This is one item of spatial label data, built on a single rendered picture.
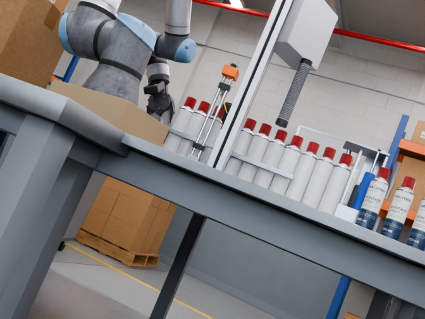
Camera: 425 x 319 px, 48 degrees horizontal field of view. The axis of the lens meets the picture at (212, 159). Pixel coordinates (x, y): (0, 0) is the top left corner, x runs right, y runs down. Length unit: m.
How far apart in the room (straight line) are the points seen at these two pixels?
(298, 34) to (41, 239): 0.90
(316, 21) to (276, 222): 0.80
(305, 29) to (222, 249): 4.84
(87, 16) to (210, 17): 5.81
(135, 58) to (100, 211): 3.96
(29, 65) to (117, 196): 3.72
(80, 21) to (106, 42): 0.11
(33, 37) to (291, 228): 0.90
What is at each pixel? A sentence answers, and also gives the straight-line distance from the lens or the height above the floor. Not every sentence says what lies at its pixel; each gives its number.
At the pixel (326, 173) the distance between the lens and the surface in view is 1.45.
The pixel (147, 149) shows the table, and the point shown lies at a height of 0.82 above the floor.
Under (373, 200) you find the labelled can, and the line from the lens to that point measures 1.46.
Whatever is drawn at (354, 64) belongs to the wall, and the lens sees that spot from 6.43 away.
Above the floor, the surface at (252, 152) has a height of 0.98.
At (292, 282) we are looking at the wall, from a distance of 5.88.
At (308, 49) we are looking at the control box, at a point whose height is 1.32.
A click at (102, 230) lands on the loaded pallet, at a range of 5.08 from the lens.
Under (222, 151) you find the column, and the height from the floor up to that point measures 0.93.
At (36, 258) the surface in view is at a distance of 0.95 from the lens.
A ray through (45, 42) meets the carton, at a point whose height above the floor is 1.02.
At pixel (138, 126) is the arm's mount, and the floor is 0.88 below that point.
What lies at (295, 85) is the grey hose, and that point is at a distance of 1.42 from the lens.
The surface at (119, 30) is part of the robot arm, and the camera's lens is 1.26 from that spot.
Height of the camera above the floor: 0.75
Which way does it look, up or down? 7 degrees up
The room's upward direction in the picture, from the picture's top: 23 degrees clockwise
